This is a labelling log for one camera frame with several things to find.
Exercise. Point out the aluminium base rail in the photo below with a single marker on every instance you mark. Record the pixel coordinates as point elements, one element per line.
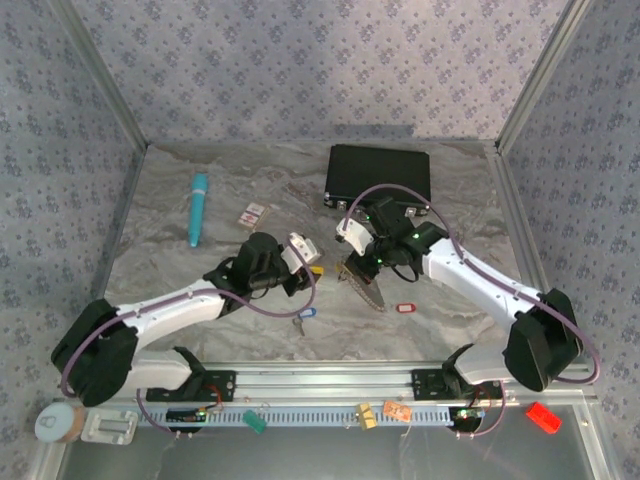
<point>325,382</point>

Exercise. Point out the teal plastic pen tube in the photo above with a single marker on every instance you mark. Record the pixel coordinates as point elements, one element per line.
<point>198,210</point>

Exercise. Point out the orange printed tag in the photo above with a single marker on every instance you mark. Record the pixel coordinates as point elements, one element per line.
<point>397,411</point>

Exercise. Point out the black briefcase with metal latches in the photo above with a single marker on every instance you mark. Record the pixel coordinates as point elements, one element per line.
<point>375,167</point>

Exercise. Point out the left small circuit board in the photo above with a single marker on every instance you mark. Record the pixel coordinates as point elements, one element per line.
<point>186,415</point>

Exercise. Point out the small red white card box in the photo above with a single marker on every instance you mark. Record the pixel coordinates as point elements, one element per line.
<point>253,216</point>

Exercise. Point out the key with blue tag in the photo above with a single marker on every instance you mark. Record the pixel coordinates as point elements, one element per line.
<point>306,314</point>

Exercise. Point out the white roll with brown rim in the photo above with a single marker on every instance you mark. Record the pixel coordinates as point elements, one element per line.
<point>56,422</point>

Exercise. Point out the small circuit board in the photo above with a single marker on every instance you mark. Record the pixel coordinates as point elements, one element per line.
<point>186,415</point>
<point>469,414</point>

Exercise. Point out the green plastic tag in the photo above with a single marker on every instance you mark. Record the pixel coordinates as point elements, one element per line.
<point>254,421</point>

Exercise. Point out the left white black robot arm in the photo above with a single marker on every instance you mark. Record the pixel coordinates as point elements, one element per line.
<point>165,305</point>

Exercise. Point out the tan yellow plastic tag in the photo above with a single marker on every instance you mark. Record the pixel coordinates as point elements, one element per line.
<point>366,416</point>

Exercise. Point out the red plastic block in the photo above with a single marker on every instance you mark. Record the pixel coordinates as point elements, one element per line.
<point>544,418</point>

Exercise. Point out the white metal bracket block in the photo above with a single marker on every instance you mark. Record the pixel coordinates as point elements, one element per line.
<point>109,426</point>

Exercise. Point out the right small circuit board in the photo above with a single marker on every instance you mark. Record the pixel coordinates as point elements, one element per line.
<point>469,414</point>

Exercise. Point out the aluminium frame post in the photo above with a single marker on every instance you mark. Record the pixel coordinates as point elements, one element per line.
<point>100,75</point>
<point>542,75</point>

